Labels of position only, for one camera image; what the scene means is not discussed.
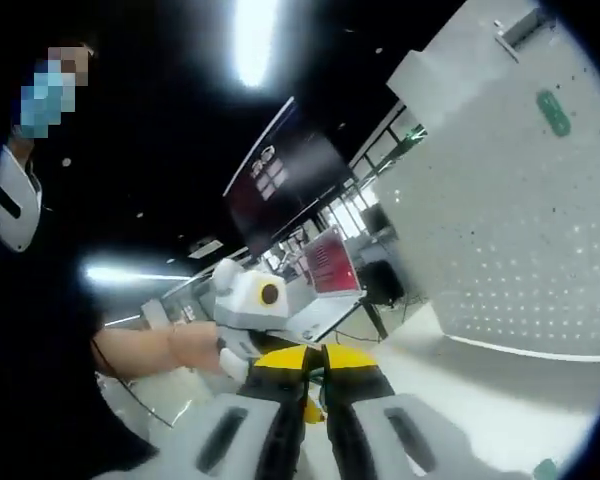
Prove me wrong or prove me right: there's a silver laptop with red screen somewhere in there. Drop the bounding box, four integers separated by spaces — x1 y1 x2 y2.
283 225 369 345

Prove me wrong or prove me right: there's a black office chair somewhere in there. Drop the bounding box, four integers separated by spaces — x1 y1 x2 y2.
361 259 406 307

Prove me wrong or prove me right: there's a thin black cable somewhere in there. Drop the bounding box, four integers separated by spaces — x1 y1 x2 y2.
91 338 177 430

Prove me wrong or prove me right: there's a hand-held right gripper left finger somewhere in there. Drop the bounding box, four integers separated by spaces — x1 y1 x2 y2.
179 346 312 480

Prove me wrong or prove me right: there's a person's dark clothed body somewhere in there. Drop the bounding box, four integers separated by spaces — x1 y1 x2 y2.
0 29 159 480

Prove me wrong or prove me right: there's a white chest-worn device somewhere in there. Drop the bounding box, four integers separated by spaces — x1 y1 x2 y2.
0 144 44 254

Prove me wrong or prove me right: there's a white perforated mounting plate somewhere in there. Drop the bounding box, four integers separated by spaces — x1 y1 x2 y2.
387 0 600 362

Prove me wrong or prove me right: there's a large dark display screen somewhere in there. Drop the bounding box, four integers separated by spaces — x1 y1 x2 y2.
222 96 355 257

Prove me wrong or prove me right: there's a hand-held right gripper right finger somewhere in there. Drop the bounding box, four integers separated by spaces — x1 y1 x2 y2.
322 343 481 480

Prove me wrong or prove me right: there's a white ceiling light strip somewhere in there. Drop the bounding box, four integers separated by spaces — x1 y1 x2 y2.
231 0 277 89
81 263 194 285

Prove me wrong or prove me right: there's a person's left hand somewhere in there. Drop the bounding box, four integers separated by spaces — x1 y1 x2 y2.
167 319 231 375

